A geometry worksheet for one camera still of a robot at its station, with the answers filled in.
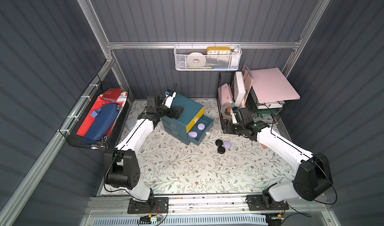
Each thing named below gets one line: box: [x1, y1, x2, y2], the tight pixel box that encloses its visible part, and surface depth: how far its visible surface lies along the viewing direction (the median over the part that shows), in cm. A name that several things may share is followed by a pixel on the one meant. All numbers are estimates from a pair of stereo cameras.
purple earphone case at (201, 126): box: [197, 123, 206, 131], surface depth 95 cm
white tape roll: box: [186, 52, 207, 67], surface depth 85 cm
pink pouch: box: [217, 83, 234, 110], surface depth 108 cm
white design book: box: [234, 71, 247, 107], surface depth 96 cm
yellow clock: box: [206, 46, 232, 55], surface depth 89 cm
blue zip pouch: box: [84, 102, 119, 141], surface depth 71 cm
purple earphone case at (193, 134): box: [188, 131, 198, 139], surface depth 90 cm
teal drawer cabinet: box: [161, 94, 205, 146], surface depth 87 cm
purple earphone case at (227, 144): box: [223, 141, 232, 149], surface depth 96 cm
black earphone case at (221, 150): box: [217, 146, 226, 154], surface depth 93 cm
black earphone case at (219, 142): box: [215, 139, 223, 147], surface depth 97 cm
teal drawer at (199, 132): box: [187, 114, 214, 146], surface depth 93 cm
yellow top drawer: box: [186, 106, 205, 134], surface depth 86 cm
